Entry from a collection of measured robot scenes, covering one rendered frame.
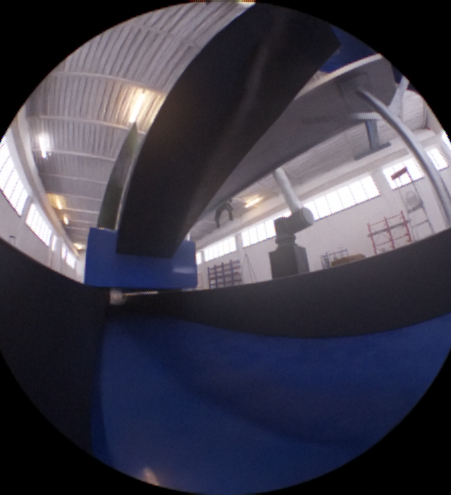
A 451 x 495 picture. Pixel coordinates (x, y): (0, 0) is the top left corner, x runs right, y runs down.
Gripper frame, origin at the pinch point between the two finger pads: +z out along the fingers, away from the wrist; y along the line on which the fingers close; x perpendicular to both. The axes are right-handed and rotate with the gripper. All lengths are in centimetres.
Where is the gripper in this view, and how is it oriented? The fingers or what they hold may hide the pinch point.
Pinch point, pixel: (224, 223)
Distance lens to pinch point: 115.5
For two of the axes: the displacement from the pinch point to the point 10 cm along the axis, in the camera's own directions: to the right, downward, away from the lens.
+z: 0.9, 9.6, -2.7
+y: 6.2, -2.7, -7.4
